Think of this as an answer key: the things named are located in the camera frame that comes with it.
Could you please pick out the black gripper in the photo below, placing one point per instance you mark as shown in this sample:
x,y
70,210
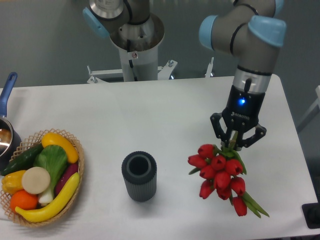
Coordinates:
x,y
241,115

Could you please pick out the red tulip bouquet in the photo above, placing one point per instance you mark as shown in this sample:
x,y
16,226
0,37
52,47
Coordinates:
x,y
222,169

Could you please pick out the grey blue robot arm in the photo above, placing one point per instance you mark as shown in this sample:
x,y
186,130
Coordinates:
x,y
249,32

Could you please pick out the black device at edge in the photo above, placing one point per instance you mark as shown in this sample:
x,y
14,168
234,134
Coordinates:
x,y
311,212

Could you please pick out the dark grey ribbed vase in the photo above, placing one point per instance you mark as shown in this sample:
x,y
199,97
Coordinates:
x,y
139,171

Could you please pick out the purple eggplant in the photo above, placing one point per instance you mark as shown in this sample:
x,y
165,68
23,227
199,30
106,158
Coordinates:
x,y
69,171

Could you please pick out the green bok choy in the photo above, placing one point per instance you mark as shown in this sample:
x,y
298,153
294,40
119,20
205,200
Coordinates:
x,y
52,158

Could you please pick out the yellow squash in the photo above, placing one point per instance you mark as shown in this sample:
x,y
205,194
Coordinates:
x,y
52,138

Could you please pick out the woven wicker basket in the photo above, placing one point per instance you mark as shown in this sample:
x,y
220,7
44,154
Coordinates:
x,y
28,142

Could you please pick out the beige round disc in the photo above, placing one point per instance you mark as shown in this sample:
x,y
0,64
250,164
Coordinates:
x,y
35,180

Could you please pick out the yellow banana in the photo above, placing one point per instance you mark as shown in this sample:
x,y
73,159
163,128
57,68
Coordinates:
x,y
52,205

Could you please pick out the green cucumber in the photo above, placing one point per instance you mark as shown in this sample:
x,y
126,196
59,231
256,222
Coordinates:
x,y
24,161

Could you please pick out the orange fruit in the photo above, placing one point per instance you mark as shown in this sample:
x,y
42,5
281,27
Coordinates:
x,y
23,200

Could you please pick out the yellow bell pepper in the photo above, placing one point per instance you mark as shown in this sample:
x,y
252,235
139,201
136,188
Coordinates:
x,y
12,182

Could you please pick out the white frame at right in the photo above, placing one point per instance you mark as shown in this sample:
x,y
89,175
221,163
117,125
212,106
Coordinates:
x,y
310,113

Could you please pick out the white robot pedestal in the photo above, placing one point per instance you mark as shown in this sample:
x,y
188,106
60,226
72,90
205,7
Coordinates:
x,y
138,51

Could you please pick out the blue handled saucepan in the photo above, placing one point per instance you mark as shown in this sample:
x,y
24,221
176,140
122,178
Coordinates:
x,y
9,138

